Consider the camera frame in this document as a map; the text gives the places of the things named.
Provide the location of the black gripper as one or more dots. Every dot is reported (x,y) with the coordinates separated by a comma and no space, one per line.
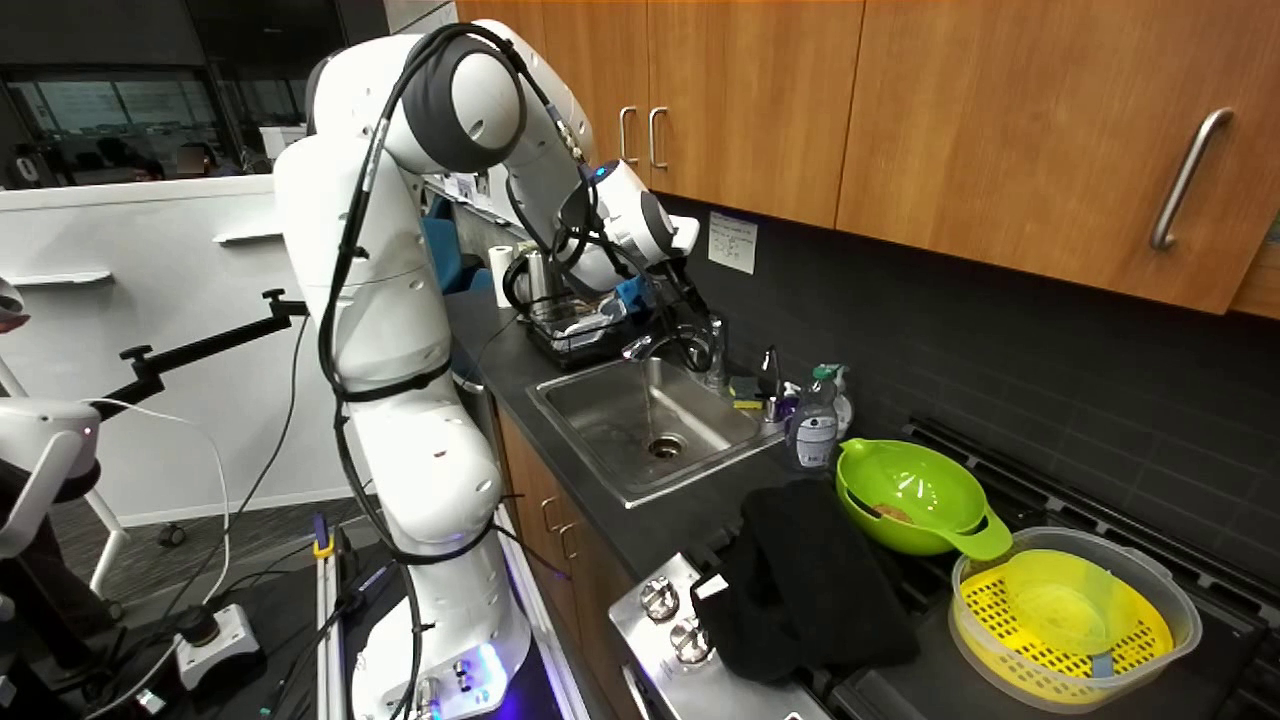
(681,286)

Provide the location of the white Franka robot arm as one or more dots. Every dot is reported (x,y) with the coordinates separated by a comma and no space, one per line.
(401,403)

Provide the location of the chrome faucet body with spout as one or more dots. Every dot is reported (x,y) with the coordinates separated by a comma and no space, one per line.
(666,347)

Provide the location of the thin chrome faucet white lever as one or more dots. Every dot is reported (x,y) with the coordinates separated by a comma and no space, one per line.
(765,393)

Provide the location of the yellow green scrub sponge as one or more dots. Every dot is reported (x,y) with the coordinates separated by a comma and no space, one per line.
(746,406)

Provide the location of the stainless steel sink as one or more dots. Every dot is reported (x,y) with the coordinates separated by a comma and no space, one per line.
(640,427)

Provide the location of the purple bottle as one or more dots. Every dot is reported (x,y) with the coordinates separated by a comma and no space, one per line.
(785,406)

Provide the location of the clear bottle green cap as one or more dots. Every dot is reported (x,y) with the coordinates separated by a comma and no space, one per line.
(838,393)

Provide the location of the clear soap pump bottle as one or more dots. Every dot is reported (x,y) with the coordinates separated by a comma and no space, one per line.
(812,432)

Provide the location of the green colander bowl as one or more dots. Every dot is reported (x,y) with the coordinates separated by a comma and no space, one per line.
(912,494)

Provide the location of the black cloth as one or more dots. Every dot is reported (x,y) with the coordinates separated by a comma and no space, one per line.
(801,586)

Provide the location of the wooden lower cabinets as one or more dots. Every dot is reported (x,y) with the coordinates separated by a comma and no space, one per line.
(561,586)

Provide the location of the wooden cabinets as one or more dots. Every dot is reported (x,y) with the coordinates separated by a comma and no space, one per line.
(1002,121)
(561,586)

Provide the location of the wooden upper cabinets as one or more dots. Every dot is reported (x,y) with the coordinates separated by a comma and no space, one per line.
(1002,121)

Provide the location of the yellow perforated strainer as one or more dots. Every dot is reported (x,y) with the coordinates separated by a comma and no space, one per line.
(1053,624)

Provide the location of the white power box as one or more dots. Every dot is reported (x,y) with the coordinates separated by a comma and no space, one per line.
(219,645)

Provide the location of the white stand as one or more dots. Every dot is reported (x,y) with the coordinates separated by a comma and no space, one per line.
(43,465)

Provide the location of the white wall outlet plate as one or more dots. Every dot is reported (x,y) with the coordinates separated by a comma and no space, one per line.
(733,240)

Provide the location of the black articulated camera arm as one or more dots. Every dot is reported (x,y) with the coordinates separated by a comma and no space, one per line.
(200,349)

